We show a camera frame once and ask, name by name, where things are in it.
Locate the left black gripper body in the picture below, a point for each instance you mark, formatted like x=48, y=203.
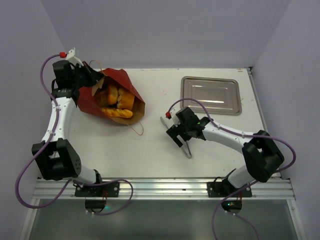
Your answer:
x=81, y=77

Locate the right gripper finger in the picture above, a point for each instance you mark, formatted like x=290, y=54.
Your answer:
x=180, y=140
x=173, y=131

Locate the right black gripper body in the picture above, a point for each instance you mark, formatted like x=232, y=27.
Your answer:
x=177, y=132

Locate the metal tongs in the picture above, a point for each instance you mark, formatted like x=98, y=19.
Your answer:
x=185, y=148

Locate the red paper bag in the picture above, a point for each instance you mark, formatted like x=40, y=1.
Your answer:
x=121, y=79

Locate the oval fake bread loaf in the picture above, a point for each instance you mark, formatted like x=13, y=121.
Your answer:
x=125, y=99

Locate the braided fake bread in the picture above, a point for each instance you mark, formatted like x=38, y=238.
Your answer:
x=117, y=113

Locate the round crumble fake bread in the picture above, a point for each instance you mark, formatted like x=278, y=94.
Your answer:
x=112, y=94

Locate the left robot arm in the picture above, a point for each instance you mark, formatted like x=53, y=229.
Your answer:
x=54, y=155

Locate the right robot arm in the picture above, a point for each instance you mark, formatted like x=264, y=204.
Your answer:
x=261, y=155

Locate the metal tray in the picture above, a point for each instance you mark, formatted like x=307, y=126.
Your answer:
x=219, y=95

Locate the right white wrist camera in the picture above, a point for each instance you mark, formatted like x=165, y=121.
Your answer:
x=172, y=117

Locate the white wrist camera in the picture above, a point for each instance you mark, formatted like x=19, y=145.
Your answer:
x=73, y=56
x=172, y=117

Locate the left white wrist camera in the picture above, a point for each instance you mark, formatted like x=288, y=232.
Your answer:
x=73, y=56

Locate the aluminium mounting rail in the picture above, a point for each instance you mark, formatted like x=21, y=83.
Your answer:
x=178, y=189

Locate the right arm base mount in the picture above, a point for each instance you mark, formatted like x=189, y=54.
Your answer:
x=219, y=188

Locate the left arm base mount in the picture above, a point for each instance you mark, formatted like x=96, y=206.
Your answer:
x=96, y=196

